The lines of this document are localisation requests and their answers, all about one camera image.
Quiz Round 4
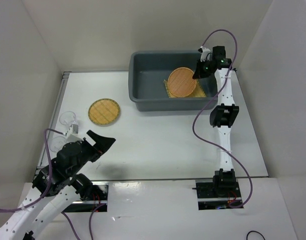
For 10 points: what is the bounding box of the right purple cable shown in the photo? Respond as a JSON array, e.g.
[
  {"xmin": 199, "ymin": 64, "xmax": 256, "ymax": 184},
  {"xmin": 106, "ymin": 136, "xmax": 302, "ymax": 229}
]
[{"xmin": 192, "ymin": 29, "xmax": 254, "ymax": 209}]

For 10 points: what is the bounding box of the round green-rimmed bamboo tray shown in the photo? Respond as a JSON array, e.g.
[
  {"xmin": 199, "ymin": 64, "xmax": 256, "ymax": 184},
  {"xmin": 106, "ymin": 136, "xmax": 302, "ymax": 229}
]
[{"xmin": 88, "ymin": 98, "xmax": 121, "ymax": 126}]

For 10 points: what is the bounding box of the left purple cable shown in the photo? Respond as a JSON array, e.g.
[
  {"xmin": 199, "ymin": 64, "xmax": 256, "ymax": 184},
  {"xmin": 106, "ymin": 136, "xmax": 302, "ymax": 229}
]
[{"xmin": 0, "ymin": 128, "xmax": 96, "ymax": 240}]

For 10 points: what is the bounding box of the round orange woven basket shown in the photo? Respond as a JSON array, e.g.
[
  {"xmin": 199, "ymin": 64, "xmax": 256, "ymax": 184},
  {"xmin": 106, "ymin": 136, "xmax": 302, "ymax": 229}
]
[{"xmin": 166, "ymin": 67, "xmax": 197, "ymax": 98}]

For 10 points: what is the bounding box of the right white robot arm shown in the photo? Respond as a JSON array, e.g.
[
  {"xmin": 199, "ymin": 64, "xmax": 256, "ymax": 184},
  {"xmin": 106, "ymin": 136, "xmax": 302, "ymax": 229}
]
[{"xmin": 193, "ymin": 46, "xmax": 239, "ymax": 198}]

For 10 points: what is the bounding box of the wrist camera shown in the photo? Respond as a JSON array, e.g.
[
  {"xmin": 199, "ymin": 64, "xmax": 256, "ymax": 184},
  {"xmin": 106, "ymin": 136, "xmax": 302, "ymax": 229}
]
[
  {"xmin": 198, "ymin": 46, "xmax": 212, "ymax": 62},
  {"xmin": 64, "ymin": 123, "xmax": 81, "ymax": 143}
]

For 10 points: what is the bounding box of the purple cable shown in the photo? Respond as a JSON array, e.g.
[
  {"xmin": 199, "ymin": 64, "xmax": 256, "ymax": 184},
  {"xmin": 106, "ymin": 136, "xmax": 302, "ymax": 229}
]
[
  {"xmin": 0, "ymin": 128, "xmax": 96, "ymax": 240},
  {"xmin": 192, "ymin": 29, "xmax": 254, "ymax": 209}
]

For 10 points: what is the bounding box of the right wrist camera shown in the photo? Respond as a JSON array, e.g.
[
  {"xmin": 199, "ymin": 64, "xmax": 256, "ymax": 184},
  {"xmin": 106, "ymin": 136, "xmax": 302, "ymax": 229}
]
[{"xmin": 198, "ymin": 46, "xmax": 212, "ymax": 62}]

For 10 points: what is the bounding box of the clear glass cup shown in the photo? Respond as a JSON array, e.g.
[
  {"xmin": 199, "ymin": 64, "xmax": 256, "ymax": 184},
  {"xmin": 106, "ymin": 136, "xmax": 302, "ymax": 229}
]
[
  {"xmin": 49, "ymin": 136, "xmax": 66, "ymax": 153},
  {"xmin": 59, "ymin": 111, "xmax": 78, "ymax": 129}
]

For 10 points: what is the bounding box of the black cable loop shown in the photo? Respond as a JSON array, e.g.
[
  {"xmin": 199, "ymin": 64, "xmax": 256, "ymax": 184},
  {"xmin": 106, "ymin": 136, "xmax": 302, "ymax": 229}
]
[{"xmin": 246, "ymin": 230, "xmax": 266, "ymax": 240}]

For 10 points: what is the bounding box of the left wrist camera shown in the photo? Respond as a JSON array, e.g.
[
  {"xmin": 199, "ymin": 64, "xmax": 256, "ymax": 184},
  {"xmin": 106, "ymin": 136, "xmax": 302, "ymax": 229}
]
[{"xmin": 64, "ymin": 123, "xmax": 81, "ymax": 143}]

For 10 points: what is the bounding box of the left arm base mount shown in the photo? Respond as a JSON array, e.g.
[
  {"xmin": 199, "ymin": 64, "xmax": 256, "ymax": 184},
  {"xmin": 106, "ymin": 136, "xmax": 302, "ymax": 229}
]
[{"xmin": 64, "ymin": 181, "xmax": 109, "ymax": 213}]

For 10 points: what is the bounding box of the square woven bamboo mat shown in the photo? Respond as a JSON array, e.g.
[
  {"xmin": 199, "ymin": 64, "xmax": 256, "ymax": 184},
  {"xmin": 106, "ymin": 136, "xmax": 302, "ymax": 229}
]
[{"xmin": 164, "ymin": 80, "xmax": 206, "ymax": 98}]

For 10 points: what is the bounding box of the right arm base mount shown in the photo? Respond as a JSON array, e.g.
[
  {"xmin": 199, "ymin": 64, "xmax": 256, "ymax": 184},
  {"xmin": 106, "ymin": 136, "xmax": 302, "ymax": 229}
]
[{"xmin": 192, "ymin": 179, "xmax": 243, "ymax": 211}]

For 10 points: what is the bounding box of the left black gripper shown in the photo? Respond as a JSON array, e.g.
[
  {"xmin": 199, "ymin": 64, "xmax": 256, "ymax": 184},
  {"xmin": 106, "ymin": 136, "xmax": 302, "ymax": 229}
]
[{"xmin": 69, "ymin": 129, "xmax": 116, "ymax": 176}]

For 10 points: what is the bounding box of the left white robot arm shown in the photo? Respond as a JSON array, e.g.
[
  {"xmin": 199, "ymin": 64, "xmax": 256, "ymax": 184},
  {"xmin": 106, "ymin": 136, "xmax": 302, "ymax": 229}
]
[{"xmin": 0, "ymin": 130, "xmax": 116, "ymax": 240}]

